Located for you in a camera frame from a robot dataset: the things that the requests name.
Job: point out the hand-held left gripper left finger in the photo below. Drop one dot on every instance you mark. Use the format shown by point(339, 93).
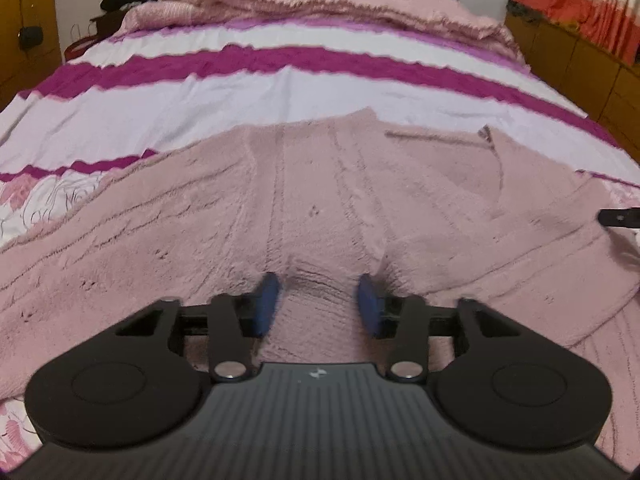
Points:
point(266, 304)

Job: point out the orange and white curtain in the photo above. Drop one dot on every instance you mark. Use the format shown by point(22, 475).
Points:
point(590, 0)

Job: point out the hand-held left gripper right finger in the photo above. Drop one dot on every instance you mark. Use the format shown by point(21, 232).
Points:
point(369, 305)

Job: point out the pink knitted sweater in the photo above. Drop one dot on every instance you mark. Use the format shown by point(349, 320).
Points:
point(350, 200)

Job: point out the dark wooden nightstand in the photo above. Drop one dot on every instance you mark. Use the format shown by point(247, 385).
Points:
point(107, 22)

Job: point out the red paper bag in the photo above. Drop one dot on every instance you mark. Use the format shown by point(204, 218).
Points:
point(75, 50)

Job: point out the floral striped bed sheet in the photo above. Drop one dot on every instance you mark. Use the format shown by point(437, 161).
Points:
point(250, 95)

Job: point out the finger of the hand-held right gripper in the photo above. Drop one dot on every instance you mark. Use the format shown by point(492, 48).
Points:
point(620, 217)

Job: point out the wooden side cabinet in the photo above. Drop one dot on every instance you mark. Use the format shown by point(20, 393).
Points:
point(575, 70)

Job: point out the wooden wardrobe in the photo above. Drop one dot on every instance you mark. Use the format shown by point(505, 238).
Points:
point(20, 75)

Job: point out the small black pouch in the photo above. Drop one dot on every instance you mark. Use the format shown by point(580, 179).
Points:
point(31, 37)

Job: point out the pink folded quilt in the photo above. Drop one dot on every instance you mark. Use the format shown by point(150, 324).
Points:
point(325, 2)

